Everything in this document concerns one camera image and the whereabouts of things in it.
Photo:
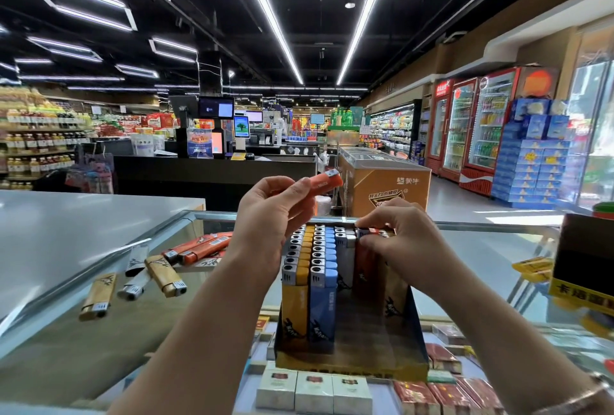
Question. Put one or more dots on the person's right hand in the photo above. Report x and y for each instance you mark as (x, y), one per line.
(412, 242)

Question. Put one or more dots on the person's left hand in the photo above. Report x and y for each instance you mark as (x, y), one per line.
(269, 223)

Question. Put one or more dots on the yellow patterned lighter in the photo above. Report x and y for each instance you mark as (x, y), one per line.
(395, 295)

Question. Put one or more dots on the pile of yellow red lighters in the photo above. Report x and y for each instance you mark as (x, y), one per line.
(206, 245)

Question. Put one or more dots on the grey white patterned lighter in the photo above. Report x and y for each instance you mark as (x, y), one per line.
(346, 261)

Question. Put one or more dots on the red orange lighter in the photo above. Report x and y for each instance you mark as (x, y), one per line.
(328, 179)

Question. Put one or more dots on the row of blue lighters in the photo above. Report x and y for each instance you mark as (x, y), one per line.
(323, 314)

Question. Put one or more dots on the blue yellow lighter display box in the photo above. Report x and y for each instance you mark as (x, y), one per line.
(369, 347)

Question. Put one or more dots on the black yellow display box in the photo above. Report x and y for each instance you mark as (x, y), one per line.
(587, 252)

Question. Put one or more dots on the person's right forearm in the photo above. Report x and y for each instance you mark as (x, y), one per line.
(518, 343)

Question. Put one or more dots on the person's left forearm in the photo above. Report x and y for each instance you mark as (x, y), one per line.
(192, 347)

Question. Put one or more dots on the glass display case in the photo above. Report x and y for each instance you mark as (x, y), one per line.
(480, 256)

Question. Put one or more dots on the stack of blue cartons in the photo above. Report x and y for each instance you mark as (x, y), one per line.
(532, 158)

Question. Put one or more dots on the brown cardboard carton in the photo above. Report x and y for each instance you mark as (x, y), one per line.
(403, 189)

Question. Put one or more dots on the black checkout counter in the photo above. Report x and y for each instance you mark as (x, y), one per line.
(192, 179)

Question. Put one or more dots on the small checkout screen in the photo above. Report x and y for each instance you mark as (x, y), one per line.
(242, 127)

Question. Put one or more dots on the blue poster screen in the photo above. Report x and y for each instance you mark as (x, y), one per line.
(201, 144)

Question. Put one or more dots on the open refrigerated chiller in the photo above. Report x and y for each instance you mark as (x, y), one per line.
(395, 130)

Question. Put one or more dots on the red drink fridge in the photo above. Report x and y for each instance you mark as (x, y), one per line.
(489, 130)
(439, 127)
(460, 129)

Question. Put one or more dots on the black checkout monitor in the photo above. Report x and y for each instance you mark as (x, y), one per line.
(217, 109)

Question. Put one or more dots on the row of cigarette packs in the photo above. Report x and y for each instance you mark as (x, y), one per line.
(312, 393)

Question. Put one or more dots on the hanging plastic bags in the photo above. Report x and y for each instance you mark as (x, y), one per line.
(91, 178)

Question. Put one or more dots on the red green container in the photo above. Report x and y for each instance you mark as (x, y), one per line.
(604, 208)

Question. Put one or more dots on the orange round sign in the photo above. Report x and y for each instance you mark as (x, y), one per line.
(537, 82)

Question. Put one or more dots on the long ceiling light strip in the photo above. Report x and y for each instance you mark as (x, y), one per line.
(269, 14)
(365, 14)

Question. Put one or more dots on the glass entrance doors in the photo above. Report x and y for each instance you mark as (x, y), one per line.
(597, 117)

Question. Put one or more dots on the grocery rack with bottles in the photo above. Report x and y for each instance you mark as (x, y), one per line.
(43, 136)

